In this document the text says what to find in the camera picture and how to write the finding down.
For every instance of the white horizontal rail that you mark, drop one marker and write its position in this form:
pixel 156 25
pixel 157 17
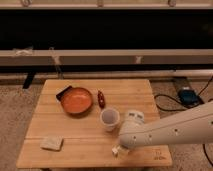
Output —
pixel 106 57

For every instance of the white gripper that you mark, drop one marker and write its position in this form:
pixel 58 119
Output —
pixel 134 116

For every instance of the red sausage toy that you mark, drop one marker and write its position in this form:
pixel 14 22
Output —
pixel 101 99

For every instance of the wooden table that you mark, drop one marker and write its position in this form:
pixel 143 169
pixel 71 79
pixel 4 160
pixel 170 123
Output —
pixel 85 142

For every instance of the white plastic cup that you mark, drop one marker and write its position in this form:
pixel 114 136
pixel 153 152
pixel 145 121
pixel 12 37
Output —
pixel 109 118

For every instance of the blue power adapter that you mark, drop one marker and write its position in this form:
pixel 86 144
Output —
pixel 187 96

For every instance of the beige sponge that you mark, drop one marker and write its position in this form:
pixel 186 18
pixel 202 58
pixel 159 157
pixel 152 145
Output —
pixel 52 143

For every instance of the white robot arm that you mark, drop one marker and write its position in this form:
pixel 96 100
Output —
pixel 192 126

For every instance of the white plastic bottle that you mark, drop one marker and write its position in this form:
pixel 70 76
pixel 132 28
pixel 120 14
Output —
pixel 119 150

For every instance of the orange frying pan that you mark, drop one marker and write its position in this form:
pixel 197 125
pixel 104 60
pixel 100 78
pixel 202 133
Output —
pixel 75 100

